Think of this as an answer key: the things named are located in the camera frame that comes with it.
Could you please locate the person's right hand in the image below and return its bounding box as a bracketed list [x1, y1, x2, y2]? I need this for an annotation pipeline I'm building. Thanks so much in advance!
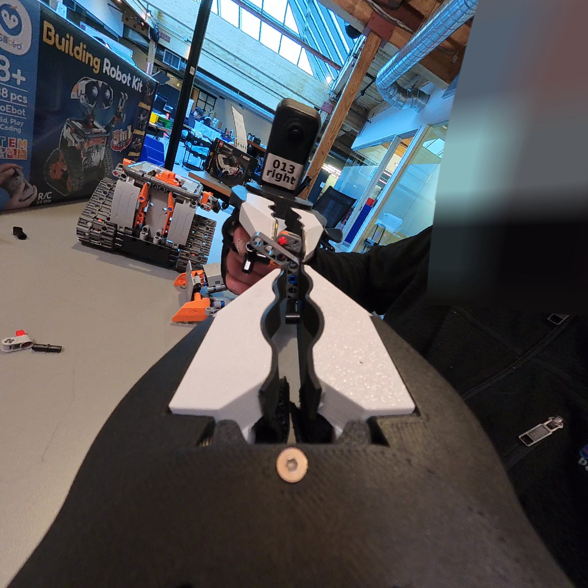
[225, 229, 275, 296]

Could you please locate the tracked toy robot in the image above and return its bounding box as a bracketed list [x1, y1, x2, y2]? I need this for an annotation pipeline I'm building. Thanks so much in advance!
[75, 158, 221, 273]

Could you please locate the wooden workbench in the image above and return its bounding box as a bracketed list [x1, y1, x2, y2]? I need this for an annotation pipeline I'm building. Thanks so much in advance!
[188, 169, 236, 199]

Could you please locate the grey office chair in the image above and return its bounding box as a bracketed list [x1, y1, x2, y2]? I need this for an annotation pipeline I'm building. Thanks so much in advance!
[316, 186, 357, 252]

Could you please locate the grey connector with red pin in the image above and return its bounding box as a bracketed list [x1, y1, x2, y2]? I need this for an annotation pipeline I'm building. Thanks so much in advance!
[1, 329, 34, 353]

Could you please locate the person's right forearm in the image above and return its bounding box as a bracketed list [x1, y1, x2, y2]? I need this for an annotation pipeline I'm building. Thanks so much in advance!
[312, 225, 435, 319]

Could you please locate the dark grey angled toy beam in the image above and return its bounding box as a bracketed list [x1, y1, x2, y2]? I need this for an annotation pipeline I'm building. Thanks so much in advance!
[243, 232, 305, 325]

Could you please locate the small blue bin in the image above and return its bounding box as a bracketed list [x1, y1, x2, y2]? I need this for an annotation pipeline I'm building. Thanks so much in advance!
[140, 133, 166, 167]

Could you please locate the black toy car box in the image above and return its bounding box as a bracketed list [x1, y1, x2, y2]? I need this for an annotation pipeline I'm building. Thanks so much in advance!
[204, 137, 259, 187]

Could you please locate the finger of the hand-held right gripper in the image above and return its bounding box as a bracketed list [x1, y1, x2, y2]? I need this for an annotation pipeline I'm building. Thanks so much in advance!
[240, 201, 279, 243]
[300, 217, 325, 263]

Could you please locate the blue robot kit box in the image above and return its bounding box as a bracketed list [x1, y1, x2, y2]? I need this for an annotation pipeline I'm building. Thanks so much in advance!
[0, 0, 160, 213]

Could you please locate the silver ventilation duct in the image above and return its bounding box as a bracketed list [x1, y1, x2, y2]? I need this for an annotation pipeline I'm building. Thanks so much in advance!
[375, 0, 479, 109]

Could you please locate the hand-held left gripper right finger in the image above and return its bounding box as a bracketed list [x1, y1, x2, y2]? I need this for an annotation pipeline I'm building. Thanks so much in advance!
[302, 266, 416, 443]

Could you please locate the wooden post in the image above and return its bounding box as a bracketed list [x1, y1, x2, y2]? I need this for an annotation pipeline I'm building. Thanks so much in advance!
[302, 13, 385, 199]

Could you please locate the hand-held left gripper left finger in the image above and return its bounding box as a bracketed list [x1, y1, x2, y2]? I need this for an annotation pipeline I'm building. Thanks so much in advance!
[168, 269, 283, 443]

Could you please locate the black pole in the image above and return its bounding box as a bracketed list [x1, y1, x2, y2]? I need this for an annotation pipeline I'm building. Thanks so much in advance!
[163, 0, 215, 172]

